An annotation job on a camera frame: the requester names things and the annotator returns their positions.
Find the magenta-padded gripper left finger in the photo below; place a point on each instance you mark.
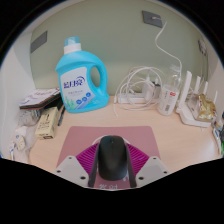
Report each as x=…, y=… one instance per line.
x=71, y=168

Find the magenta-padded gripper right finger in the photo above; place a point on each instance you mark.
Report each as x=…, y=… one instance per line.
x=151, y=168

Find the black computer mouse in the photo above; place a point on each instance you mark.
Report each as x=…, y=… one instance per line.
x=112, y=158

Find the pink mouse pad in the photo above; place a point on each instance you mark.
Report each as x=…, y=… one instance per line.
x=80, y=138

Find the beige small box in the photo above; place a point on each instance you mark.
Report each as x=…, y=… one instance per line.
x=46, y=123

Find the clear plastic bag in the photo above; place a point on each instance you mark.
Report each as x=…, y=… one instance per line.
x=26, y=133

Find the white router with antennas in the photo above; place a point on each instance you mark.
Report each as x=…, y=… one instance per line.
x=186, y=113

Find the clear plastic bottle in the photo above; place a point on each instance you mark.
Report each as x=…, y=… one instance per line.
x=167, y=98

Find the white power strip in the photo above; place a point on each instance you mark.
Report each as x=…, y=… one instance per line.
x=128, y=99

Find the stack of books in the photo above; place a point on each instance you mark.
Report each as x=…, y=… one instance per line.
x=40, y=97

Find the gold foil bag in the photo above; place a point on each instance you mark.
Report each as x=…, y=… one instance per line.
x=205, y=108

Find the blue detergent bottle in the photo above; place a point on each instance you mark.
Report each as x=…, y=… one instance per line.
x=75, y=83

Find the grey blank wall plate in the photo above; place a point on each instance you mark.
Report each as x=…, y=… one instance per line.
x=39, y=41

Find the white wall charger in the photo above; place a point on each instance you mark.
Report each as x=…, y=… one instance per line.
x=202, y=46

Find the dark grey wall socket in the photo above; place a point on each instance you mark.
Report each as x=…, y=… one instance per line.
x=151, y=18

